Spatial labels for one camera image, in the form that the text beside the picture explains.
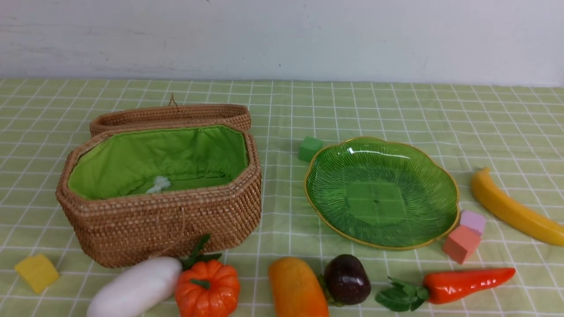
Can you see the orange toy mango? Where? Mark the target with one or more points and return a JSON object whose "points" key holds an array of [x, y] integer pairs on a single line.
{"points": [[295, 289]]}

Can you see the dark purple toy mangosteen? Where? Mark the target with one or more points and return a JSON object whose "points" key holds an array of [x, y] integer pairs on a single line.
{"points": [[344, 281]]}

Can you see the orange toy pumpkin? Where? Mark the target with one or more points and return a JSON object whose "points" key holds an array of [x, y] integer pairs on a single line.
{"points": [[208, 289]]}

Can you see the white toy radish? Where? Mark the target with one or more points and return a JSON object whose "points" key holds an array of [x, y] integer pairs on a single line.
{"points": [[137, 289]]}

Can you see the red toy carrot with leaves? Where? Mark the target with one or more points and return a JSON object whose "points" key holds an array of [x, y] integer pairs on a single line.
{"points": [[440, 288]]}

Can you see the yellow toy banana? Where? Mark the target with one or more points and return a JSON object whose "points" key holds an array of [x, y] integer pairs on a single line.
{"points": [[513, 213]]}

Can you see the green foam cube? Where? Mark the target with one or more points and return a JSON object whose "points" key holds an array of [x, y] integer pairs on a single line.
{"points": [[308, 148]]}

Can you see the woven rattan basket lid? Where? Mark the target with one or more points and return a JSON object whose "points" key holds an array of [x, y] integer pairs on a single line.
{"points": [[233, 114]]}

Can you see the green glass leaf plate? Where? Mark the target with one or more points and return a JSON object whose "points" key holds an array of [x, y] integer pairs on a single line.
{"points": [[382, 194]]}

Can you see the woven rattan basket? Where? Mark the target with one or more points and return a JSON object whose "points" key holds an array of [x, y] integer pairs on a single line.
{"points": [[135, 193]]}

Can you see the salmon foam cube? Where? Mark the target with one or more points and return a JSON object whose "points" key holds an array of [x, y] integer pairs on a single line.
{"points": [[461, 243]]}

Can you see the pink foam cube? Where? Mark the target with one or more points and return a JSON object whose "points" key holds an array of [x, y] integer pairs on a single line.
{"points": [[473, 221]]}

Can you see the yellow foam cube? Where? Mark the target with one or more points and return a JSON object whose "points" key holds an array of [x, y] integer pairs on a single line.
{"points": [[38, 271]]}

